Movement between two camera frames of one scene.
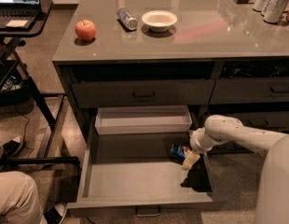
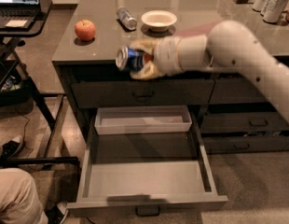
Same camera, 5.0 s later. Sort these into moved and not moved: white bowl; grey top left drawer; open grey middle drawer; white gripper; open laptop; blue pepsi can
Moved: blue pepsi can; white gripper
Not moved: open laptop; white bowl; grey top left drawer; open grey middle drawer
